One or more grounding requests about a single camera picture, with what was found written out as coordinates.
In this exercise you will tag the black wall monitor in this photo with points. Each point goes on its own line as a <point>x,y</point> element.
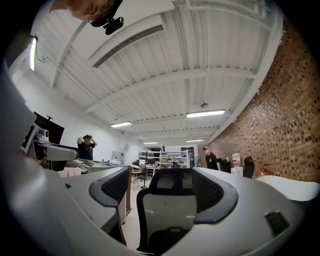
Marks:
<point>53,132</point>

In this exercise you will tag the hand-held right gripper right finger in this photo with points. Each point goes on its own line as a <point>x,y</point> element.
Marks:
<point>250,205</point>

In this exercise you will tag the white storage shelving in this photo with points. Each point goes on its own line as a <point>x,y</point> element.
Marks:
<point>172,158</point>

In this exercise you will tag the small black office chair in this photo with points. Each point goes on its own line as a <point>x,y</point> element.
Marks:
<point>249,166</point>

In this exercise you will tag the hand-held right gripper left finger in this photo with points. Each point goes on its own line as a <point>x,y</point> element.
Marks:
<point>75,212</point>

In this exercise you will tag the black mesh office chair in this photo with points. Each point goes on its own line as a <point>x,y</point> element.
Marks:
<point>170,207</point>

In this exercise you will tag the black head camera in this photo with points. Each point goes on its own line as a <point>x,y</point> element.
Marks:
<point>113,25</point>

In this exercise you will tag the ceiling tube light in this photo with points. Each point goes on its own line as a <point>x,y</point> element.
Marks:
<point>205,113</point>
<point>121,124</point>
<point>150,143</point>
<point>33,52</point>
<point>195,140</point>

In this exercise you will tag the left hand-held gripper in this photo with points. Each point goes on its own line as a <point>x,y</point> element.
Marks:
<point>31,135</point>

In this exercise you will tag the white box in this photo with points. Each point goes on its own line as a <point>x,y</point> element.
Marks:
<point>236,166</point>

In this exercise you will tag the black coat stand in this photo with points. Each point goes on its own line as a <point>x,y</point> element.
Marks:
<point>145,167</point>

